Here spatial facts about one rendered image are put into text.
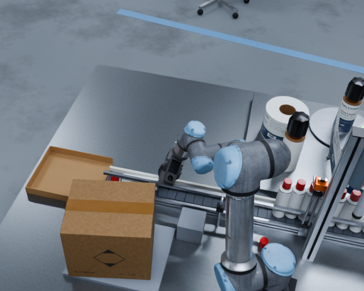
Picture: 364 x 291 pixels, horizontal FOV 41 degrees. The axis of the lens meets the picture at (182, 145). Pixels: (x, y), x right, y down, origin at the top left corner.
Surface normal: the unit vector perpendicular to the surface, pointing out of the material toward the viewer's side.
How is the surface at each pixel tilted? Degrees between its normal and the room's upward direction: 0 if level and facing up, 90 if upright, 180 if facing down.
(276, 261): 8
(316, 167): 0
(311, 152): 0
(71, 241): 90
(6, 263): 0
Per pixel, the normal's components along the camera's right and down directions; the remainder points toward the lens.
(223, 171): -0.94, 0.06
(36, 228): 0.05, -0.71
